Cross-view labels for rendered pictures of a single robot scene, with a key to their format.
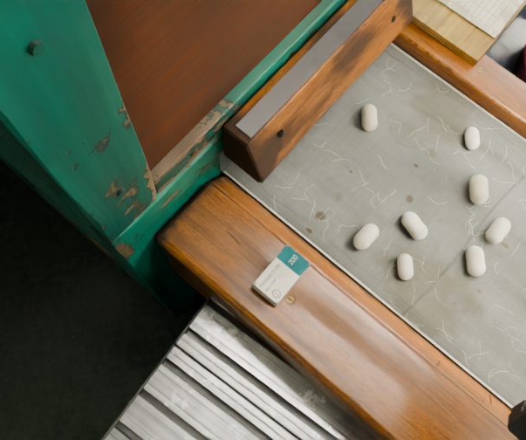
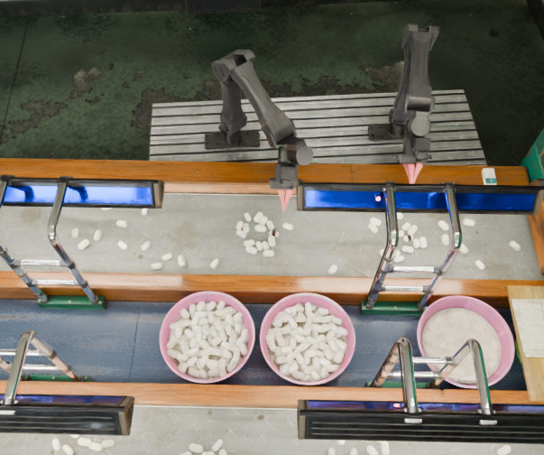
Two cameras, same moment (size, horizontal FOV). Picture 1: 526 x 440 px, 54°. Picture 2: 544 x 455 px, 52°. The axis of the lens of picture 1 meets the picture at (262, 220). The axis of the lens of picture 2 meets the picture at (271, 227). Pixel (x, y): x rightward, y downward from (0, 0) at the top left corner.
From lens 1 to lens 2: 166 cm
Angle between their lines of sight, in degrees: 46
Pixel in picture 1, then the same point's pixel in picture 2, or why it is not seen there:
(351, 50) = not seen: outside the picture
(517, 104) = (479, 283)
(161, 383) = (479, 153)
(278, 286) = (487, 171)
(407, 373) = (435, 181)
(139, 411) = (476, 144)
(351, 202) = (491, 218)
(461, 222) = not seen: hidden behind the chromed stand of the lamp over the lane
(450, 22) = (530, 293)
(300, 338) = (467, 169)
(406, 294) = not seen: hidden behind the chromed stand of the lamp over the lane
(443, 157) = (481, 254)
